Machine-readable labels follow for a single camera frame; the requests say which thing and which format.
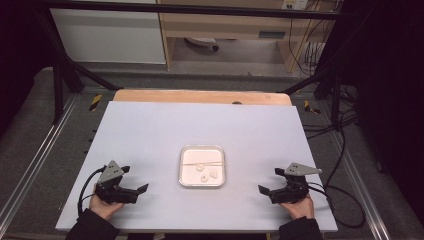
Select black curtain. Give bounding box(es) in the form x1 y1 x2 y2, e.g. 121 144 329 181
336 0 424 231
0 0 56 138

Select light wooden desk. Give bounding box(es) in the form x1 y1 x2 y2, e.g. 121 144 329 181
155 0 344 74

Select white square tray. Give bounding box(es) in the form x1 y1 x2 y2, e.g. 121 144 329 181
178 144 227 189

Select wooden table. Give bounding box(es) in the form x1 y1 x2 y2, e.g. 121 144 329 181
112 88 294 107

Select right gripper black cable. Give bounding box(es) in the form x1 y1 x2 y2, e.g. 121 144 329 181
307 181 367 230

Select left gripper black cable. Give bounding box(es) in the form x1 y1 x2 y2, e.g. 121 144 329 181
76 167 106 218

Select person's right hand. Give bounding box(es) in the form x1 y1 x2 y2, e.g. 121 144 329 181
279 194 316 221

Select aluminium rail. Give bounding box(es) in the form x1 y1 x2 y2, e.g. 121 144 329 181
328 128 393 240
0 94 80 231

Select white cabinet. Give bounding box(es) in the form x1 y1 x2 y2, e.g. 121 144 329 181
49 0 167 65

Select black metal crossbar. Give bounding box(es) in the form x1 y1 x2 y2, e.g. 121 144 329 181
43 0 356 21

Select hanging black cables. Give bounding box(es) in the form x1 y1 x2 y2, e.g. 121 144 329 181
287 0 336 78

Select yellow black tape marker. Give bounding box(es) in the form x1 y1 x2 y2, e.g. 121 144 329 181
88 93 103 112
303 99 322 115

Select person's left hand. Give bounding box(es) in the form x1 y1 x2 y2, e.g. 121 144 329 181
89 194 125 221

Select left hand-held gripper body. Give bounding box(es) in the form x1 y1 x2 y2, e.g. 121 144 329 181
94 160 139 205

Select office chair wheel base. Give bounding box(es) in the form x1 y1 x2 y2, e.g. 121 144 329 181
183 36 221 52

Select black floor cables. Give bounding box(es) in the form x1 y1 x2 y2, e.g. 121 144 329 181
301 84 361 142

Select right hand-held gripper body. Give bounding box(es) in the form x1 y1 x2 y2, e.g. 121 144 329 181
269 162 323 205

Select white wall socket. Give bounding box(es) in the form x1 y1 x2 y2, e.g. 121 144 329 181
280 0 309 11

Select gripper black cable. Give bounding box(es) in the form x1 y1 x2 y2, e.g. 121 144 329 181
307 181 367 230
76 167 106 218

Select thin wooden stick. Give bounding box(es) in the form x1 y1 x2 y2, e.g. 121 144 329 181
181 161 224 167

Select black metal stand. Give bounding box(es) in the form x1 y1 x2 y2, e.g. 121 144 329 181
33 6 124 126
281 13 359 126

